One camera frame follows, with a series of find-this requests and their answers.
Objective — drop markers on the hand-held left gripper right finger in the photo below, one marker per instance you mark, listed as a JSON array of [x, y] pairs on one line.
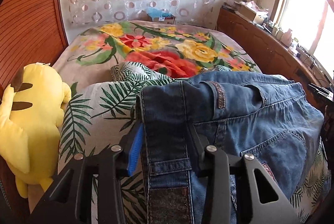
[[199, 154]]

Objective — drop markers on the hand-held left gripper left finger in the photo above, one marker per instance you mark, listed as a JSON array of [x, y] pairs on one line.
[[135, 148]]

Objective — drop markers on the blue denim pants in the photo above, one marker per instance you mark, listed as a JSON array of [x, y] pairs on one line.
[[248, 114]]

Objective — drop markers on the leaf-print bed sheet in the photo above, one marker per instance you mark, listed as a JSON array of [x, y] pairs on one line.
[[104, 103]]

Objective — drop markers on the yellow plush toy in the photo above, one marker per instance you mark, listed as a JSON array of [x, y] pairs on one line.
[[34, 119]]

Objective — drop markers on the floral blanket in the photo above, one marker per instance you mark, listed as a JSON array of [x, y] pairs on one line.
[[156, 43]]

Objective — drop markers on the beige bed sheet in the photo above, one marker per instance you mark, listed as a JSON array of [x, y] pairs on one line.
[[32, 196]]

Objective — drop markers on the wooden cabinet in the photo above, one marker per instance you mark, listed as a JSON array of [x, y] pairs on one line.
[[255, 38]]

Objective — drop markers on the blue cloth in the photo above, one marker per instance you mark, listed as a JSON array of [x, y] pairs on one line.
[[156, 12]]

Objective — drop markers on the pale bottle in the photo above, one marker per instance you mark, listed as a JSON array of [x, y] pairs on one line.
[[287, 37]]

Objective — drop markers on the wooden headboard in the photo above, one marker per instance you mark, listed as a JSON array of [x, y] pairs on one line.
[[31, 17]]

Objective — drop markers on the window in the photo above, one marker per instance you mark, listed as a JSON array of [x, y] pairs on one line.
[[300, 4]]

